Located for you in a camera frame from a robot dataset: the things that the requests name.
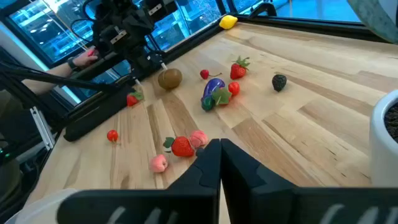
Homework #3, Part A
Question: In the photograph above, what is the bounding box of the purple toy eggplant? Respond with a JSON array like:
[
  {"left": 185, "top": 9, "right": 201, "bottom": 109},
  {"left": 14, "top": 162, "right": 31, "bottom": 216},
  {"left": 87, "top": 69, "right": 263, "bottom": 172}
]
[{"left": 201, "top": 77, "right": 226, "bottom": 112}]

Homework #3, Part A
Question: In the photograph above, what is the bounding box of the black frame clamp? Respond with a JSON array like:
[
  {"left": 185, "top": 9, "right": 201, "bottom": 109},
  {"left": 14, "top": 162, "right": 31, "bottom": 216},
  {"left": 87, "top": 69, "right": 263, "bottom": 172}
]
[{"left": 248, "top": 2, "right": 277, "bottom": 19}]

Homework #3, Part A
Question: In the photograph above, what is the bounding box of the person's forearm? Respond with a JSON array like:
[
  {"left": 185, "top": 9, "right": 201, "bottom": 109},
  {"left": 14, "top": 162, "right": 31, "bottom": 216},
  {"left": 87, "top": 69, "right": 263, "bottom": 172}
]
[{"left": 21, "top": 62, "right": 75, "bottom": 96}]

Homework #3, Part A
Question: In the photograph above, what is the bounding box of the person's hand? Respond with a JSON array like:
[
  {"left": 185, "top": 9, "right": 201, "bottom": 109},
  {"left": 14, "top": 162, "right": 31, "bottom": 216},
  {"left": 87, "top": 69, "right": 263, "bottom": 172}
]
[{"left": 73, "top": 47, "right": 100, "bottom": 68}]

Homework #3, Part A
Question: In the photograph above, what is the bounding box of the snake plant in white pot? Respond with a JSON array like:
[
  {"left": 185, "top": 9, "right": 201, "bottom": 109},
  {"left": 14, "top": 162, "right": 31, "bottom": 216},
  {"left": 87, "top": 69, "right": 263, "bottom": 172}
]
[{"left": 346, "top": 0, "right": 398, "bottom": 187}]

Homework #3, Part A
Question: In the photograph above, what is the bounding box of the silver metal bracket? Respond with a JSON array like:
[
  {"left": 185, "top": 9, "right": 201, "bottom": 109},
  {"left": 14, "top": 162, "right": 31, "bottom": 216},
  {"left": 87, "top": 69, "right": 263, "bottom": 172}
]
[{"left": 29, "top": 106, "right": 56, "bottom": 151}]

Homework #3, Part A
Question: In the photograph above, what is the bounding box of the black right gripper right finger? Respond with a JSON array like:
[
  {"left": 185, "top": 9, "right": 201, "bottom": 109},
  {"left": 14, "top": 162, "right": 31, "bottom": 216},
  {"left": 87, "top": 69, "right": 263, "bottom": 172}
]
[{"left": 220, "top": 138, "right": 398, "bottom": 224}]

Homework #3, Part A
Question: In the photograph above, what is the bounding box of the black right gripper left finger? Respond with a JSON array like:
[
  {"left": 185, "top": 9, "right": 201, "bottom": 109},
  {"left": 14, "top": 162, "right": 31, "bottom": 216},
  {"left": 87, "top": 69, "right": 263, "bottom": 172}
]
[{"left": 57, "top": 138, "right": 221, "bottom": 224}]

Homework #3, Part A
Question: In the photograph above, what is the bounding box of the black framed window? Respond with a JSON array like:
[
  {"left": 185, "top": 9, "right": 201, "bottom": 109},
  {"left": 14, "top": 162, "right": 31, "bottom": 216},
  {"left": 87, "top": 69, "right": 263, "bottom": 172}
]
[{"left": 0, "top": 0, "right": 224, "bottom": 106}]

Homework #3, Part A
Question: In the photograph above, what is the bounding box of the yellow toy lemon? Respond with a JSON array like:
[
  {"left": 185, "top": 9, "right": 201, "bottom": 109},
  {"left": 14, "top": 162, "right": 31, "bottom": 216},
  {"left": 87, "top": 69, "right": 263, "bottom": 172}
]
[{"left": 218, "top": 14, "right": 239, "bottom": 30}]

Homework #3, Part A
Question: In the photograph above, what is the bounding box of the dark red toy cherry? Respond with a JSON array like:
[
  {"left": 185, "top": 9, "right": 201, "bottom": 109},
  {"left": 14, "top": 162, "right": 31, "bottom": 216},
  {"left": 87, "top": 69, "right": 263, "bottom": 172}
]
[{"left": 200, "top": 69, "right": 223, "bottom": 80}]

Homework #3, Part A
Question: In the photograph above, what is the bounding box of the brown toy kiwi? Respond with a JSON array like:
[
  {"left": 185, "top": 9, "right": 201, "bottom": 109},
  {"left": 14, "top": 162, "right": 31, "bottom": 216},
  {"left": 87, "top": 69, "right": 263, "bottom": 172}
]
[{"left": 157, "top": 68, "right": 183, "bottom": 91}]

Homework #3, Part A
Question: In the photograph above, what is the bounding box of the bright red toy cherry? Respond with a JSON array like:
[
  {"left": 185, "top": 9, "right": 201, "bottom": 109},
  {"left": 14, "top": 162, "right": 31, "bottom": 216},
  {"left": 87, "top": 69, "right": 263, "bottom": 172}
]
[{"left": 106, "top": 129, "right": 121, "bottom": 144}]

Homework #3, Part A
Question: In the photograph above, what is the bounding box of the black toy blackberry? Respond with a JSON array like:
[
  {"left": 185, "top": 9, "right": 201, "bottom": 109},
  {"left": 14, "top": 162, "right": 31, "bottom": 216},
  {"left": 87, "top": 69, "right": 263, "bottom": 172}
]
[{"left": 272, "top": 73, "right": 288, "bottom": 93}]

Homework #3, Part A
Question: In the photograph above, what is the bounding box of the pink toy peach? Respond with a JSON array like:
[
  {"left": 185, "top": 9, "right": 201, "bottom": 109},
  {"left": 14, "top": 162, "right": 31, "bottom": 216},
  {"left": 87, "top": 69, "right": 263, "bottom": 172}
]
[
  {"left": 188, "top": 129, "right": 209, "bottom": 149},
  {"left": 149, "top": 154, "right": 169, "bottom": 174}
]

